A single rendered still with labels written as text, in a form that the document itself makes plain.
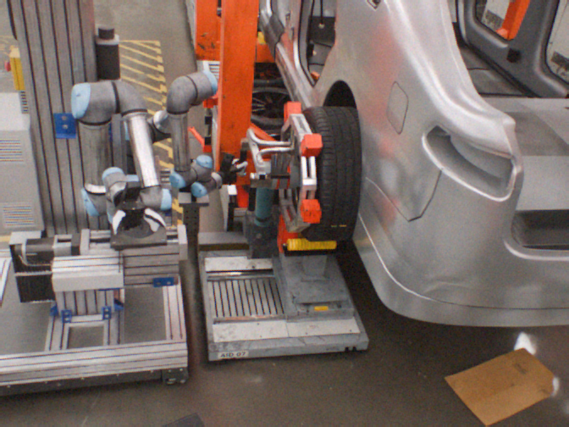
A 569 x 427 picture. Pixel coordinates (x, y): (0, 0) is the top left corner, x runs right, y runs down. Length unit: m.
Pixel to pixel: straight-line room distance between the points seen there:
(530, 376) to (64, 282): 2.34
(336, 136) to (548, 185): 1.08
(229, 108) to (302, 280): 0.99
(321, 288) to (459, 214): 1.38
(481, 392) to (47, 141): 2.33
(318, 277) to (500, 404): 1.09
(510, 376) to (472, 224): 1.54
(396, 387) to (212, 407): 0.91
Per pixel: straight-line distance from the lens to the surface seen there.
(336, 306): 3.24
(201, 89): 2.59
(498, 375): 3.41
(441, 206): 2.02
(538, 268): 2.18
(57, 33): 2.35
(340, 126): 2.74
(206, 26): 5.06
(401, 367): 3.26
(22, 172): 2.55
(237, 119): 3.23
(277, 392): 3.01
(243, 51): 3.09
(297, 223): 2.77
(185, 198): 3.42
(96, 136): 2.27
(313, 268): 3.25
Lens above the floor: 2.33
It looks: 34 degrees down
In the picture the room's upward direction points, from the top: 7 degrees clockwise
